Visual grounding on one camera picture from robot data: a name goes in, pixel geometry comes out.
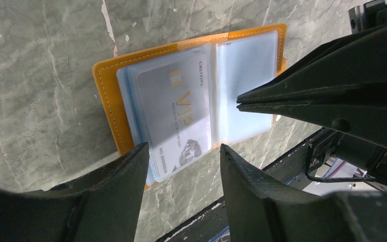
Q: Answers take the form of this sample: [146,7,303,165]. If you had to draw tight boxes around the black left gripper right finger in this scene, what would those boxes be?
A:
[220,144,387,241]

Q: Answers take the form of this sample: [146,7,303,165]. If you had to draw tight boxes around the orange card holder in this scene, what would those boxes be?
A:
[92,23,287,155]

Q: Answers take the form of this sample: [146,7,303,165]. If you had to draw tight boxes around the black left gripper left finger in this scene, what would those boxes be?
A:
[0,143,149,241]

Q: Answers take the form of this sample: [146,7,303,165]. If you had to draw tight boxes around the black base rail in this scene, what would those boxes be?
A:
[158,128,331,241]

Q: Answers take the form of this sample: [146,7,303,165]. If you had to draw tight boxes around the silver VIP credit card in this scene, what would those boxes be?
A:
[137,51,212,182]

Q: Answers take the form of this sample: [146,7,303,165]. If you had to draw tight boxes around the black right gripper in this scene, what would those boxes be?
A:
[236,0,387,193]

